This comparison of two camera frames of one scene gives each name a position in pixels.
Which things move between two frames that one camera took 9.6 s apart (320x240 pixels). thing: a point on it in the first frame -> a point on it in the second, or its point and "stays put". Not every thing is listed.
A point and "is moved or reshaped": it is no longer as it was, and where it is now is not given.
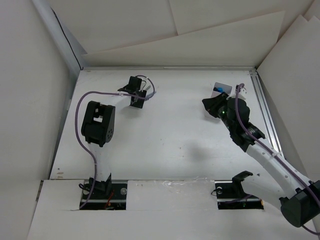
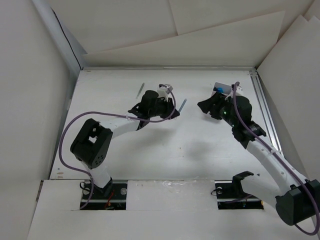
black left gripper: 138,104 -> 168,106
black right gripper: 211,104 stays put
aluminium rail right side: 266,112 stays put
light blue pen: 150,95 is moved or reshaped
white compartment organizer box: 226,88 stays put
